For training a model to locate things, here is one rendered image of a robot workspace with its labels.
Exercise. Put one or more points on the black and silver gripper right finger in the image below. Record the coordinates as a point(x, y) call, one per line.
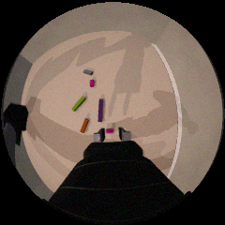
point(124, 135)

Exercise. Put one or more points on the purple rod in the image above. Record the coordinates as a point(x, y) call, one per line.
point(100, 108)

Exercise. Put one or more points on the lime green rod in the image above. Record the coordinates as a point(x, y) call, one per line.
point(78, 104)

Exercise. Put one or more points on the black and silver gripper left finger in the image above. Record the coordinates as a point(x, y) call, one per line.
point(100, 136)

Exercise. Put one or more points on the orange rod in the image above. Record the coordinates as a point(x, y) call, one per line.
point(84, 125)

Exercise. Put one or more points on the grey rod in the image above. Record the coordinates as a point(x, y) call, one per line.
point(88, 72)

